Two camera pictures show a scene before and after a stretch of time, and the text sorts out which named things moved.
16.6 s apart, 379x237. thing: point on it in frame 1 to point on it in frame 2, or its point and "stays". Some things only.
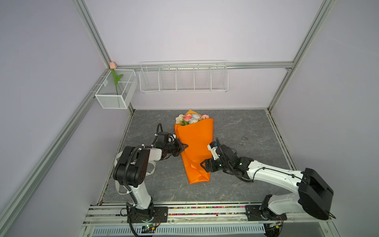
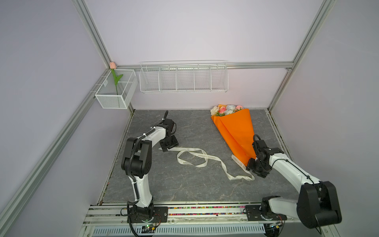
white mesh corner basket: [117, 90] stays
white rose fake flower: [195, 118] to [230, 108]
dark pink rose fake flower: [187, 117] to [222, 110]
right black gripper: [207, 167] to [261, 173]
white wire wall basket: [183, 76] stays
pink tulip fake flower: [113, 66] stays
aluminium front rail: [106, 214] stays
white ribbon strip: [147, 174] to [198, 157]
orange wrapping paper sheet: [197, 136] to [236, 129]
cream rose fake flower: [178, 119] to [214, 110]
